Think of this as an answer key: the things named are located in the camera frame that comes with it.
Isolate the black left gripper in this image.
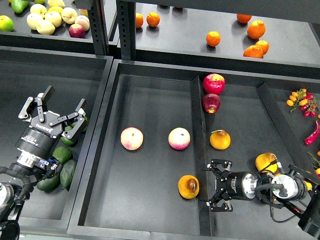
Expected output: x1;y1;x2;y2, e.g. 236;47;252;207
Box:
15;85;88;159

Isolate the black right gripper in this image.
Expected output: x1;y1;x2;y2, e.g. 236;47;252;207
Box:
206;158;257;213

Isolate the yellow pear with brown stem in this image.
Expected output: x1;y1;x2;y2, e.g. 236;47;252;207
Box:
178;175;200;200

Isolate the green avocado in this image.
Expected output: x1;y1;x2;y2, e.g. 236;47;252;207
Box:
60;159;77;191
71;115;90;133
36;174;60;192
52;146;72;165
60;126;77;147

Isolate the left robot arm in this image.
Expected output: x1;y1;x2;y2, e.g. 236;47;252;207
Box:
0;86;88;240

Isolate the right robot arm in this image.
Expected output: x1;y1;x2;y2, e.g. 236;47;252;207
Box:
206;159;320;239

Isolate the green avocado top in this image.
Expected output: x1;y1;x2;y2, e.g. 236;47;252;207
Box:
71;115;90;133

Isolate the yellow pear near divider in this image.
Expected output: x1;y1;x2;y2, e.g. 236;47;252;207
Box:
209;129;231;150

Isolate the yellow pear upper right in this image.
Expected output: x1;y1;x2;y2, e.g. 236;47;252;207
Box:
255;152;278;173

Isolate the yellow pear far right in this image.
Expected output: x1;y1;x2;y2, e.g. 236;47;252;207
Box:
304;175;313;191

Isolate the pale yellow pear front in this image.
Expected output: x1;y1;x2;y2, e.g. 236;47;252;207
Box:
36;19;56;36

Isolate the pale yellow pear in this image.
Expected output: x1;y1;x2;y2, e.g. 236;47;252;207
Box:
26;13;43;31
44;11;62;28
36;19;56;36

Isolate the pale yellow pear middle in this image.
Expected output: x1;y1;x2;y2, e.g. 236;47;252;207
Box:
44;11;62;28

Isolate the pale yellow pear left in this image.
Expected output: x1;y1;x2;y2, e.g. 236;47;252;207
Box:
26;13;43;31

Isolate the black left tray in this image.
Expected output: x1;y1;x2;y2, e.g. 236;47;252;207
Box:
0;46;113;235

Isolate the black tray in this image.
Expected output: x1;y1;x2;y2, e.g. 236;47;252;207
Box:
0;46;113;235
67;60;320;240

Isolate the pink apple right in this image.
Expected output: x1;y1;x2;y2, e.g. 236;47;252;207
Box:
168;127;191;150

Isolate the pink apple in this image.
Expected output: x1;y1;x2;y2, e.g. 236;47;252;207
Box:
168;127;191;150
120;127;144;151

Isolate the pink apple left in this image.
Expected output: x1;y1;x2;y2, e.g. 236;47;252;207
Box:
120;127;144;151

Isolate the black middle tray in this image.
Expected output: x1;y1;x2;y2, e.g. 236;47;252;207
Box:
67;60;320;240

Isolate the dark red apple on shelf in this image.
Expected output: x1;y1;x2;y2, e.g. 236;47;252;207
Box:
68;23;86;39

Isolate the red chili pepper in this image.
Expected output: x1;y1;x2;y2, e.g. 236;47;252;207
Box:
304;120;320;146

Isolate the bright red apple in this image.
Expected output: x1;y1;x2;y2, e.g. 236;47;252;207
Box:
203;73;226;95

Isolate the pink peach on shelf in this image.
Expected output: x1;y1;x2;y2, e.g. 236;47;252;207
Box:
74;15;90;31

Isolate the pale yellow apple right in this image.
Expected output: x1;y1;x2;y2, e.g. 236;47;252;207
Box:
61;7;78;25

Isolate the green apple on shelf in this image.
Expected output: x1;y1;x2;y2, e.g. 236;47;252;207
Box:
0;15;14;32

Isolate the green pepper on shelf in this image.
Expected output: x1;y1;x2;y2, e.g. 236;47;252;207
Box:
11;0;30;14

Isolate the cherry tomato bunch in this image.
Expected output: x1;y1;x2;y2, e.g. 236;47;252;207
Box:
286;88;320;118

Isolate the orange shelf leftmost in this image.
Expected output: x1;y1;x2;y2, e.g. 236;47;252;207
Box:
135;12;144;29

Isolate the orange shelf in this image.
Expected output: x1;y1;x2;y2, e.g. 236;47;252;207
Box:
243;45;264;58
135;12;144;29
146;12;161;28
236;14;252;24

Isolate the orange front right shelf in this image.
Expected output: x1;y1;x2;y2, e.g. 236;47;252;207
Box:
243;45;264;58

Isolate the orange behind front orange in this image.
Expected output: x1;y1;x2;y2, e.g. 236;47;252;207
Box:
255;40;270;55

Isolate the orange on shelf centre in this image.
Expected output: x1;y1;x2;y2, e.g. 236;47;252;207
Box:
206;31;221;47

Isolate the large orange on shelf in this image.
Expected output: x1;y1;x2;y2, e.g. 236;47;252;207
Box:
247;20;266;40

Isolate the orange top right shelf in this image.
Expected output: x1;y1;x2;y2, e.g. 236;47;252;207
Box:
236;14;252;24

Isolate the black shelf post left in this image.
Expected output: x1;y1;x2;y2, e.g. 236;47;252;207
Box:
88;0;109;56

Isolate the black shelf post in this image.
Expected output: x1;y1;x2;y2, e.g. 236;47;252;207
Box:
88;0;109;56
116;0;136;61

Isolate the black shelf post right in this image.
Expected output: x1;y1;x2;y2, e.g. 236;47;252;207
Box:
116;0;136;61

